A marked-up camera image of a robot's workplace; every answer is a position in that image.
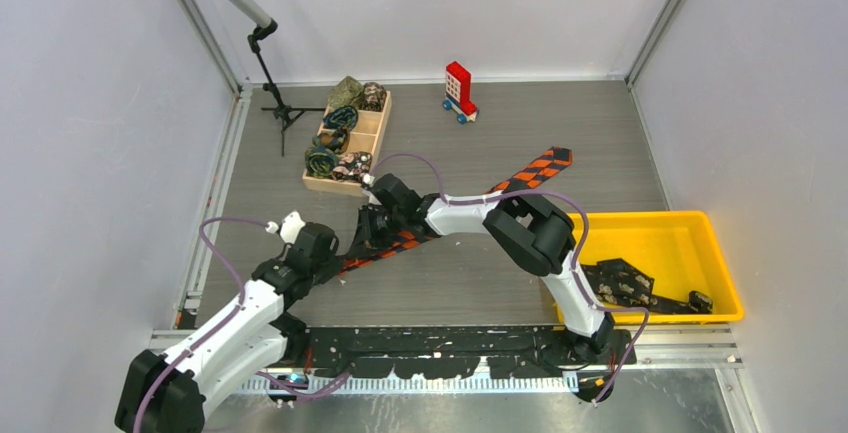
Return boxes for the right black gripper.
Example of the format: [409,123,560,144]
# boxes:
[348,205,406,261]

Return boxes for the orange navy striped tie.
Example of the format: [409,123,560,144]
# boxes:
[341,146,577,276]

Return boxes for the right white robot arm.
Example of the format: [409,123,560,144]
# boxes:
[344,174,615,364]

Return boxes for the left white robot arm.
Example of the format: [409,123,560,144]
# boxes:
[115,213,343,432]

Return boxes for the black pink floral rolled tie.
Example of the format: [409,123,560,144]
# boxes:
[331,151,373,183]

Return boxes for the wooden compartment tray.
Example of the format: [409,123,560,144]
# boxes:
[302,90,393,197]

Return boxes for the dark green rolled tie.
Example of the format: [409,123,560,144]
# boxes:
[312,127,350,154]

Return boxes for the navy yellow rolled tie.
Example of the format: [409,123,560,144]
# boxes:
[304,145,339,179]

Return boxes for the teal navy rolled tie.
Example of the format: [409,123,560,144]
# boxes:
[322,105,359,132]

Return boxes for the brown floral rolled tie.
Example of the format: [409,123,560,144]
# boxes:
[357,82,388,112]

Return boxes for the olive green rolled tie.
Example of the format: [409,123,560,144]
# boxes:
[327,75,364,110]

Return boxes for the black microphone stand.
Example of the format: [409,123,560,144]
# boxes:
[247,19,324,157]

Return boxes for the red toy block car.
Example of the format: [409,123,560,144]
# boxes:
[442,61,479,124]

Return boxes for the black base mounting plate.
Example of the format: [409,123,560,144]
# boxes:
[281,326,636,380]

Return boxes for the yellow plastic bin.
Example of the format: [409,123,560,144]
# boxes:
[579,211,744,325]

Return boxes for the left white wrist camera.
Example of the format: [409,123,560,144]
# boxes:
[265,211,306,244]

